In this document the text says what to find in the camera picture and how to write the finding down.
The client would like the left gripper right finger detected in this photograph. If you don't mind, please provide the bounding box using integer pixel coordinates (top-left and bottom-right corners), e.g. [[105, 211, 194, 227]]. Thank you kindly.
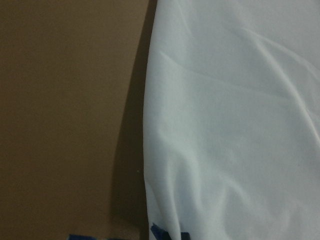
[[150, 223, 190, 240]]

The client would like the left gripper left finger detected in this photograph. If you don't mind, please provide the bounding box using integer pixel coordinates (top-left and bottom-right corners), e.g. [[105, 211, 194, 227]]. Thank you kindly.
[[67, 234, 118, 240]]

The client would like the light blue t-shirt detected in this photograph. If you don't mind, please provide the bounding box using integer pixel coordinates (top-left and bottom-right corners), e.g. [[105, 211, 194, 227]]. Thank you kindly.
[[143, 0, 320, 240]]

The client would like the brown paper table cover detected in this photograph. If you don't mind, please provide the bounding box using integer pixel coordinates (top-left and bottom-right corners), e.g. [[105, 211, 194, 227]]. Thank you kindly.
[[0, 0, 157, 240]]

